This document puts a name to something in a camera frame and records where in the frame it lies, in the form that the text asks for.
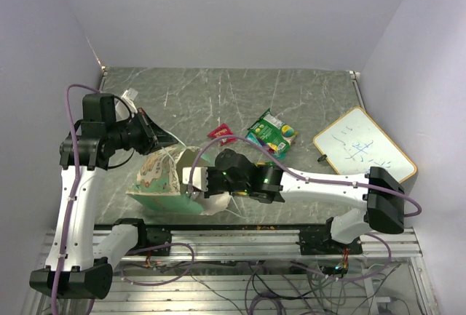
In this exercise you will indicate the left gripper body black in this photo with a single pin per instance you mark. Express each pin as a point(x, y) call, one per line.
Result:
point(139, 134)

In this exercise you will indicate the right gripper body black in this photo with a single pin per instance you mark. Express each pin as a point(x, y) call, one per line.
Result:
point(217, 182)

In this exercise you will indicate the green patterned paper bag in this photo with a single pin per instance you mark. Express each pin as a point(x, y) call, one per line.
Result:
point(158, 184)

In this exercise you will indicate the small red snack packet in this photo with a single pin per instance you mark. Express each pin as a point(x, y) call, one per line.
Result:
point(222, 130)

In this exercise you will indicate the teal candy packet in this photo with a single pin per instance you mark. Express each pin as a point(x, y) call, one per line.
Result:
point(276, 147)

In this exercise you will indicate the green fruit candy packet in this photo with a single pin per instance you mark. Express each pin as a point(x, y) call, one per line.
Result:
point(268, 127)

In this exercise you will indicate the yellow gummy candy packet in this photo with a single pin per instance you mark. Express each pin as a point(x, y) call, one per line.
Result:
point(258, 164)

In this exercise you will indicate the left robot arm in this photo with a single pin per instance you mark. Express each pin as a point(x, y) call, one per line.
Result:
point(76, 268)

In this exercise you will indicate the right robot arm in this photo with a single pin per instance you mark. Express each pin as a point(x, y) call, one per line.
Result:
point(375, 198)

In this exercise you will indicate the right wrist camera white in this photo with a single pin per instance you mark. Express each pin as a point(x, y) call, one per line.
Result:
point(195, 178)

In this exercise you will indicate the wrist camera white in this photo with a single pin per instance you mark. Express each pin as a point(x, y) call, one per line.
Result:
point(125, 104)
point(195, 178)

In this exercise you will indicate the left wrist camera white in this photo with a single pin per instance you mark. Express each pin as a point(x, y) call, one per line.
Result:
point(125, 104)

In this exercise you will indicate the small whiteboard yellow frame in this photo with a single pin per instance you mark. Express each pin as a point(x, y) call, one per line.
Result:
point(354, 143)

